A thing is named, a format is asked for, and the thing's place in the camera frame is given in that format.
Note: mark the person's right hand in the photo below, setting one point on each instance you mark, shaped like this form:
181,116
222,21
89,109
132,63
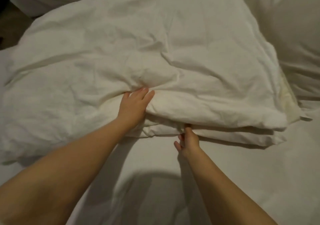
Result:
187,145

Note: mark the person's left hand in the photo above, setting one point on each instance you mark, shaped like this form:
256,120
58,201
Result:
134,107

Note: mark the white duvet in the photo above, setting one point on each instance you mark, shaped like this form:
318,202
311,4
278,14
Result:
150,47

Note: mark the white pillow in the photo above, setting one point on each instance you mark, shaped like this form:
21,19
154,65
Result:
290,37

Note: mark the person's left forearm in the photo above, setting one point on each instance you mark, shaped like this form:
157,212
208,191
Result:
55,182

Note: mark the person's right forearm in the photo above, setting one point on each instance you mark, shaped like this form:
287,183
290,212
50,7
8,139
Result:
225,195

